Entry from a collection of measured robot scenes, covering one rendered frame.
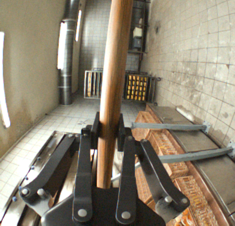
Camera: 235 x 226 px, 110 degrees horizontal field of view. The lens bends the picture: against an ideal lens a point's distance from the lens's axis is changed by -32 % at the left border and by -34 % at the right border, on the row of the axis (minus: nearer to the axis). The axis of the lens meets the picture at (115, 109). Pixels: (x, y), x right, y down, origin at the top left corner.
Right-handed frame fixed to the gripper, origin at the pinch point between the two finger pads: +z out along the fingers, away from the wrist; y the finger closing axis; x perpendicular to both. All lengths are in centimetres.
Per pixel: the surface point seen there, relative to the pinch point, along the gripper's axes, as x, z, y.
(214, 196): -45, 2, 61
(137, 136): -93, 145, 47
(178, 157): -40, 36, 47
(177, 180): -50, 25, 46
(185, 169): -51, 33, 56
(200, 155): -41, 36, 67
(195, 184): -51, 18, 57
